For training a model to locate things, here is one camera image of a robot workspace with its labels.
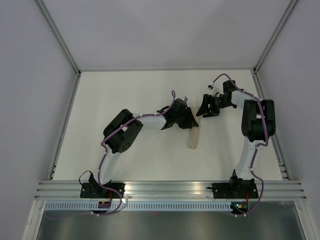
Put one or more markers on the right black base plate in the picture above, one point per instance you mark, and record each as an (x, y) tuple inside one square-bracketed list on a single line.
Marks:
[(226, 191)]

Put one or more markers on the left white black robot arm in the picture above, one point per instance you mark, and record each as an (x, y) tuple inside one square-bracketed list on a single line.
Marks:
[(122, 131)]

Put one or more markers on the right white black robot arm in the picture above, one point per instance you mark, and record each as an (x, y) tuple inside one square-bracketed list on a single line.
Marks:
[(258, 124)]

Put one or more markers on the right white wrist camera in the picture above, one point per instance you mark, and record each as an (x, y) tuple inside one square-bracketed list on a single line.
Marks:
[(213, 89)]

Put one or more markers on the aluminium mounting rail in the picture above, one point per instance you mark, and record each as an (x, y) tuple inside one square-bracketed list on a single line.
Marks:
[(274, 190)]

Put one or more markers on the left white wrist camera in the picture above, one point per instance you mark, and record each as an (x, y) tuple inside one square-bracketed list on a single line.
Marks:
[(184, 98)]

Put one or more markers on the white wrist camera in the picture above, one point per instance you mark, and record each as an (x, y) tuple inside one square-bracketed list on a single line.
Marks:
[(213, 89), (184, 98)]

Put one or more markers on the beige cloth napkin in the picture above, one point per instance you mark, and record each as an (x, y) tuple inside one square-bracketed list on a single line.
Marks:
[(194, 132)]

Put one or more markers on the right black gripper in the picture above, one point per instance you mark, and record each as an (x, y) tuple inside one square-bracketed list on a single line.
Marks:
[(204, 110)]

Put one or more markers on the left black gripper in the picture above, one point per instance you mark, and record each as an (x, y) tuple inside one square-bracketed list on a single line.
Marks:
[(190, 122)]

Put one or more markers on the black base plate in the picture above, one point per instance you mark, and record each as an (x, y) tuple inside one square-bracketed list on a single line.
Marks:
[(226, 191), (89, 192)]

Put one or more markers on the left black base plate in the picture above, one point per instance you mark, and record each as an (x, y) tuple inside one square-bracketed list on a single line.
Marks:
[(89, 192)]

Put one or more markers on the aluminium frame post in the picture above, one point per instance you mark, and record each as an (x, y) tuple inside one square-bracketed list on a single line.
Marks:
[(275, 34), (57, 35)]

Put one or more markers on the right aluminium frame post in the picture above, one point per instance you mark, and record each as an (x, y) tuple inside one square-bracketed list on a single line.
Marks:
[(275, 34)]

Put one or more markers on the white slotted cable duct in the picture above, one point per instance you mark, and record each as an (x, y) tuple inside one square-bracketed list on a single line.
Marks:
[(220, 206)]

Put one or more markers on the left aluminium frame post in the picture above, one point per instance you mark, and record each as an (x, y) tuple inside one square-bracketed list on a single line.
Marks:
[(57, 35)]

